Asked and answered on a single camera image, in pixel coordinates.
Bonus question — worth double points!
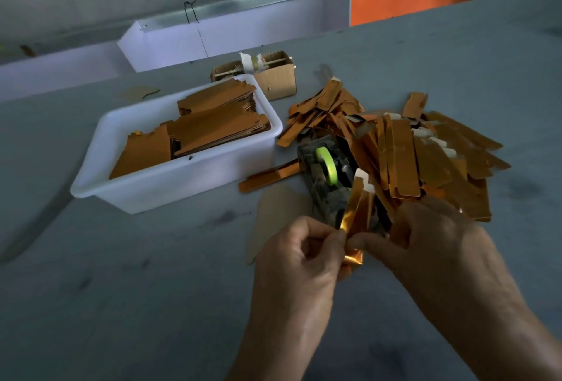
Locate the green tape roll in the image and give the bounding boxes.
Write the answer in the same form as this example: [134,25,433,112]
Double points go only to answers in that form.
[315,146,339,187]

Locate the long white tray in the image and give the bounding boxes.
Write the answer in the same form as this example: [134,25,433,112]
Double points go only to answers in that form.
[0,40,133,102]
[118,0,351,74]

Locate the person's right hand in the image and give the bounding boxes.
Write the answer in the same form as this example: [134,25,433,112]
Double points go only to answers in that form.
[345,196,515,342]

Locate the small cardboard box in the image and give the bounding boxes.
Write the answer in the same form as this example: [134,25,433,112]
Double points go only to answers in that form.
[211,50,298,102]

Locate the gold cartons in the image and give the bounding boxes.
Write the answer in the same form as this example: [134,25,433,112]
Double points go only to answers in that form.
[109,78,272,180]

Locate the black tape dispenser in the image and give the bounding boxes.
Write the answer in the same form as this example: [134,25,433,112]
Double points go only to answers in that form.
[297,134,392,232]

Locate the person's left hand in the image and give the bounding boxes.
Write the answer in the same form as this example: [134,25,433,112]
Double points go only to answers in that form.
[250,215,349,360]

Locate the white plastic bin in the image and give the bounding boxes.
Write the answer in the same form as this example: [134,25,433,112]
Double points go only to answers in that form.
[70,74,285,215]

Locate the person's right forearm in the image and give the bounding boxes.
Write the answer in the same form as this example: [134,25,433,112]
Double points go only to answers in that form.
[439,301,562,381]

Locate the pile of gold boxes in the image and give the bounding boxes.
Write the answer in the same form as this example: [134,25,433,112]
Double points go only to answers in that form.
[276,78,512,223]

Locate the person's left forearm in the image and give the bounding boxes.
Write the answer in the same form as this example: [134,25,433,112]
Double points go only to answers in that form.
[227,345,330,381]

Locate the pile of beige blanks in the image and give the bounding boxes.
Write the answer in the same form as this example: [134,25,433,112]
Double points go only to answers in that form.
[248,185,314,263]

